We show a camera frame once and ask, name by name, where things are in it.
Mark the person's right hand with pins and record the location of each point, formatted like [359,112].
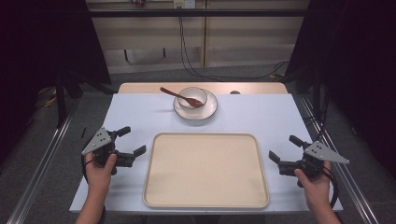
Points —
[316,189]

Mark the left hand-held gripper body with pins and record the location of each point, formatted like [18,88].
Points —
[100,140]

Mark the black metal stand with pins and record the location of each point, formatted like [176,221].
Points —
[60,102]

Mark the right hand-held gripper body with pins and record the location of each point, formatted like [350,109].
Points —
[317,154]

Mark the white plate with dark rim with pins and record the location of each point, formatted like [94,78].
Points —
[207,112]

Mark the person's left hand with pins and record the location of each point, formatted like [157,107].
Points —
[98,175]

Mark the dark red wooden spoon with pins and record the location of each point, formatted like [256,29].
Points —
[174,95]

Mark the beige rectangular tray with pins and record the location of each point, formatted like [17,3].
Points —
[205,171]

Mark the wall power socket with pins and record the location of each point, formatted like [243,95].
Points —
[184,3]

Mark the aluminium rail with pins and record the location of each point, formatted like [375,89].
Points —
[40,165]
[342,174]

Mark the white bowl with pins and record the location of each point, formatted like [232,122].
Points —
[193,95]

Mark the dark curtain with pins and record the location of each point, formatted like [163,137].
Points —
[37,62]
[358,77]

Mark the pale blue table mat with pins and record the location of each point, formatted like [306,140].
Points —
[130,115]

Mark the small dark round object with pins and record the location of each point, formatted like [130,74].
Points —
[235,92]

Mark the black horizontal frame bar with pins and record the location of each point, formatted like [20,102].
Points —
[199,12]

